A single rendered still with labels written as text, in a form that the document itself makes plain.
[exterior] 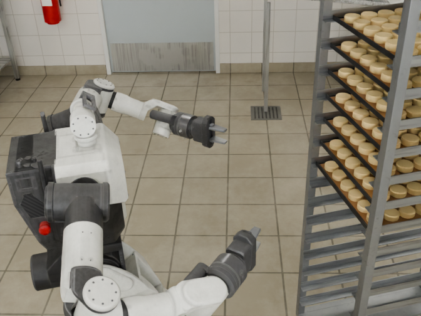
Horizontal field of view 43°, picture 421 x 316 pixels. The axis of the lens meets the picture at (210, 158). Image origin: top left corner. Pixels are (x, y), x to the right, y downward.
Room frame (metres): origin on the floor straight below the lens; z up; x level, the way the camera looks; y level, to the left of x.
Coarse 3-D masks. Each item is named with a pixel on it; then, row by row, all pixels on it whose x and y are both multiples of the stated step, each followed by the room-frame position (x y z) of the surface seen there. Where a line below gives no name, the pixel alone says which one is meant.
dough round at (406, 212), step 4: (400, 208) 1.33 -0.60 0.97; (404, 208) 1.33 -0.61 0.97; (408, 208) 1.33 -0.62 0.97; (412, 208) 1.33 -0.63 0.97; (400, 212) 1.32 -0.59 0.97; (404, 212) 1.31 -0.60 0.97; (408, 212) 1.31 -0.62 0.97; (412, 212) 1.31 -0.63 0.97; (404, 216) 1.30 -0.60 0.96; (408, 216) 1.30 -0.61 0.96; (412, 216) 1.30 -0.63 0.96
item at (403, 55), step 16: (416, 0) 1.20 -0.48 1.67; (416, 16) 1.21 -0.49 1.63; (400, 32) 1.22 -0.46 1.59; (416, 32) 1.21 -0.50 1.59; (400, 48) 1.21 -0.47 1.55; (400, 64) 1.20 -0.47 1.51; (400, 80) 1.20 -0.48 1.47; (400, 96) 1.21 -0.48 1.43; (400, 112) 1.21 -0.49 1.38; (384, 128) 1.22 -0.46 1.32; (384, 144) 1.21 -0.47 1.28; (384, 160) 1.20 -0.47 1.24; (384, 176) 1.20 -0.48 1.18; (384, 192) 1.21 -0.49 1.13; (384, 208) 1.21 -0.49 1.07; (368, 224) 1.22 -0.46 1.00; (368, 240) 1.21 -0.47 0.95; (368, 256) 1.20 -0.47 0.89; (368, 272) 1.20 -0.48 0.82; (368, 288) 1.21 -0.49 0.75
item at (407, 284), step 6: (402, 282) 1.27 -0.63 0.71; (408, 282) 1.27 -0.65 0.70; (414, 282) 1.28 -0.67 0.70; (420, 282) 1.28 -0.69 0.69; (372, 288) 1.27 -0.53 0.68; (378, 288) 1.25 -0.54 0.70; (384, 288) 1.25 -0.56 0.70; (390, 288) 1.26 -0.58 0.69; (396, 288) 1.26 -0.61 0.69; (402, 288) 1.27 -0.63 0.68; (354, 294) 1.25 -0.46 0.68; (372, 294) 1.24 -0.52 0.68; (378, 294) 1.25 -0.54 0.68
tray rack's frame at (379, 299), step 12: (408, 288) 1.77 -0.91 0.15; (420, 288) 1.77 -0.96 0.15; (336, 300) 1.71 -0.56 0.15; (348, 300) 1.71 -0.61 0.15; (372, 300) 1.71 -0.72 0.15; (384, 300) 1.70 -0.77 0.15; (396, 300) 1.70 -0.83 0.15; (312, 312) 1.65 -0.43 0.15; (324, 312) 1.65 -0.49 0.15; (336, 312) 1.64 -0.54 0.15; (348, 312) 1.64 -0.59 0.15; (384, 312) 1.63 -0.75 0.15; (396, 312) 1.63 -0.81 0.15; (408, 312) 1.63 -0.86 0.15
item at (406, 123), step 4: (404, 120) 1.24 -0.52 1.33; (408, 120) 1.25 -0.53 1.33; (412, 120) 1.25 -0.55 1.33; (416, 120) 1.25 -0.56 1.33; (420, 120) 1.26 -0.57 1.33; (400, 124) 1.24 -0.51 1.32; (404, 124) 1.24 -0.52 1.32; (408, 124) 1.25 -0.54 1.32; (412, 124) 1.25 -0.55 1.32; (416, 124) 1.25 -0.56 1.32; (420, 124) 1.26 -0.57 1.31; (380, 128) 1.25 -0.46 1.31; (400, 128) 1.24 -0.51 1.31; (404, 128) 1.25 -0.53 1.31; (408, 128) 1.25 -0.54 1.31; (412, 128) 1.25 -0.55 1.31
